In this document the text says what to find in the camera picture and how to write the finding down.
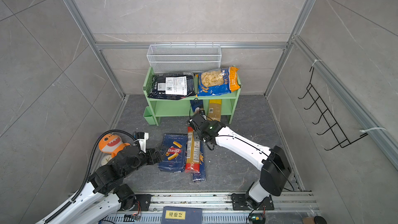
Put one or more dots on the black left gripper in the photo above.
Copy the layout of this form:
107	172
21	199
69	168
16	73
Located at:
153	160

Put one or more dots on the yellow spaghetti packet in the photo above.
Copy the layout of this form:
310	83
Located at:
214	110

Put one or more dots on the Ankara spaghetti packet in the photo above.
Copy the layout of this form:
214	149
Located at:
197	106

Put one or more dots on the red spaghetti packet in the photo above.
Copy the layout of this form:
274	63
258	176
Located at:
193	152

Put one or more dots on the blue Barilla pasta box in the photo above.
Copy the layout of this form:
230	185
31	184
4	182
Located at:
174	148

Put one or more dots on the blue spaghetti packet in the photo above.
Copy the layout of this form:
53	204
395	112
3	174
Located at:
201	176

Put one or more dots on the blue orange shell pasta bag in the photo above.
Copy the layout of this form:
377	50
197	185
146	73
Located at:
218	82

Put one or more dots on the black pasta bag white label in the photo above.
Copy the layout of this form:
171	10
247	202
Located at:
172	86

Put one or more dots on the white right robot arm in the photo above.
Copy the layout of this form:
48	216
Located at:
271	162

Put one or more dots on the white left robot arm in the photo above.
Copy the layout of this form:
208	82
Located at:
104	192

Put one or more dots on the green wooden shelf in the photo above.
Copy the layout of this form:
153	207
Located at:
158	108

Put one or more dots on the small round alarm clock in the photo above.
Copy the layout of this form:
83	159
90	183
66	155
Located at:
105	160

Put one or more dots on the orange shark plush toy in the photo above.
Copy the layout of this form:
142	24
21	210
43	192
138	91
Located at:
112	144

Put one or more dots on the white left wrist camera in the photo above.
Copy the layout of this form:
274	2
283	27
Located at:
141	140

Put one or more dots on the white wire mesh basket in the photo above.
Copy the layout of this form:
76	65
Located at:
184	58

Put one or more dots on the metal base rail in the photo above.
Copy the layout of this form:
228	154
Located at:
222	206

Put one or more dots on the black wire hook rack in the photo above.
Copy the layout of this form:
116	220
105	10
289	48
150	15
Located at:
326	116

